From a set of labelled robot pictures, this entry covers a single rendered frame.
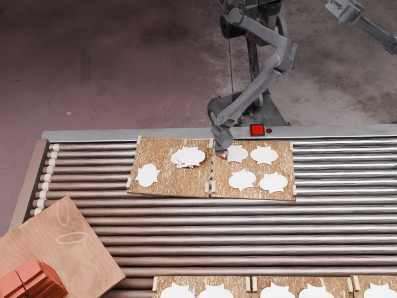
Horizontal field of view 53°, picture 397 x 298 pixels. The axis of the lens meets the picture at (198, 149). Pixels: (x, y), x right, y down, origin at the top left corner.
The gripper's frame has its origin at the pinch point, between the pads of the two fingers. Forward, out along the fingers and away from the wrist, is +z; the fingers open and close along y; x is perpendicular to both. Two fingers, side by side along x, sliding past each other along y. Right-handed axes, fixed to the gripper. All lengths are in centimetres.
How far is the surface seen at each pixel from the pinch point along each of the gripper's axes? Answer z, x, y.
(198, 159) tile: -4.8, 12.5, -6.6
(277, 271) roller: 10, -23, -60
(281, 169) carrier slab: 8.0, -27.7, -8.5
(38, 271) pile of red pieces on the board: -46, 54, -79
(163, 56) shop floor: 73, 86, 186
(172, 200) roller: -2.1, 25.2, -27.9
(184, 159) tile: -6.5, 19.9, -6.5
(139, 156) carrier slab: -8.8, 44.3, -3.3
